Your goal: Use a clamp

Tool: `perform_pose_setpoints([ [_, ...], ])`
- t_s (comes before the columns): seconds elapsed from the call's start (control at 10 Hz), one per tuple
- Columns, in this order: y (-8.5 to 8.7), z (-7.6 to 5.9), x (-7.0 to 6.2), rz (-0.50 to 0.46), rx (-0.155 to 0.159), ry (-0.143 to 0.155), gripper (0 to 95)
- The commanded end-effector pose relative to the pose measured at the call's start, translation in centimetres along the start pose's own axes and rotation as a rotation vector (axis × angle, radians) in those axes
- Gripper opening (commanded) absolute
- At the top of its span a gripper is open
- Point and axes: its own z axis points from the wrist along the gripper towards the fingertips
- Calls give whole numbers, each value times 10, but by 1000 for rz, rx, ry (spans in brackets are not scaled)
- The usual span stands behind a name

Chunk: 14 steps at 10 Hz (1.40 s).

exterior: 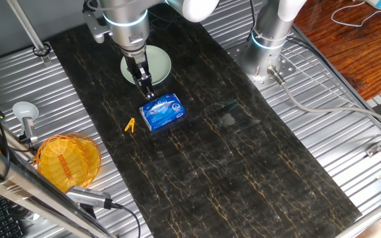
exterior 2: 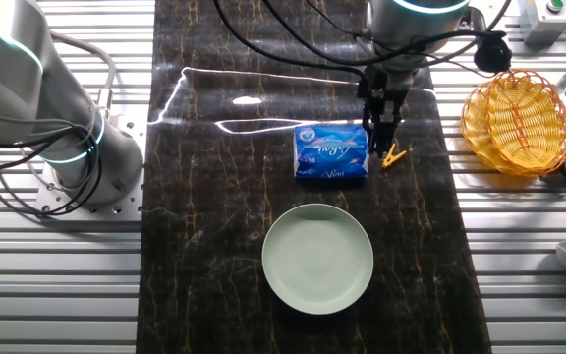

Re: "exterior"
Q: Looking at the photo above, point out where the aluminium frame bar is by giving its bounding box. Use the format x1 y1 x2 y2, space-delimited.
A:
0 137 115 238

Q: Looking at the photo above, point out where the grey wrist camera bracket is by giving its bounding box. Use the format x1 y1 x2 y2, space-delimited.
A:
83 9 112 44

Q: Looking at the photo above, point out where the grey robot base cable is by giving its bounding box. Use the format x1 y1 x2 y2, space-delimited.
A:
267 65 381 132

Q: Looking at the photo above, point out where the silver depth camera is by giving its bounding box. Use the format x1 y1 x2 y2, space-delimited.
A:
65 185 114 210

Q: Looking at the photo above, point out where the yellow wicker basket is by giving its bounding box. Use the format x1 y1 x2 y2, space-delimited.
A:
32 132 102 194

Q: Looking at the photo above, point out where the black marble pattern mat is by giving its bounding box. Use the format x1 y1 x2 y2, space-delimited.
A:
50 5 362 238

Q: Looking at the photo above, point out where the white ladle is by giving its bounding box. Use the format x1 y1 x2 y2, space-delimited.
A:
12 101 40 123

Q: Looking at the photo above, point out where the blue tissue pack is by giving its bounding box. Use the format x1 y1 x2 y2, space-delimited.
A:
139 93 187 132

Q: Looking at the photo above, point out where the slanted metal pole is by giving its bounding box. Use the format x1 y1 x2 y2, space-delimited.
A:
7 0 52 63

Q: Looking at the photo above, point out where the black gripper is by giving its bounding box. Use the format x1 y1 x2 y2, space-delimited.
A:
120 44 156 100

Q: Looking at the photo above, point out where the small yellow clamp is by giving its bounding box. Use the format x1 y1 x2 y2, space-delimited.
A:
124 118 136 134

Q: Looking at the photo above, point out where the thin white cable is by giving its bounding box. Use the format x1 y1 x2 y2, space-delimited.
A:
330 0 381 28

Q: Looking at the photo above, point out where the black camera cable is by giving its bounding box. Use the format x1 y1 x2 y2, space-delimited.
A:
110 202 142 238

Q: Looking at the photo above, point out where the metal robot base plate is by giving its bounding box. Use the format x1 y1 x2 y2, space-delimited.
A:
226 42 297 92

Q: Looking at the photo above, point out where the pale green round plate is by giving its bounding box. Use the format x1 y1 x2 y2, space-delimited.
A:
120 45 172 87

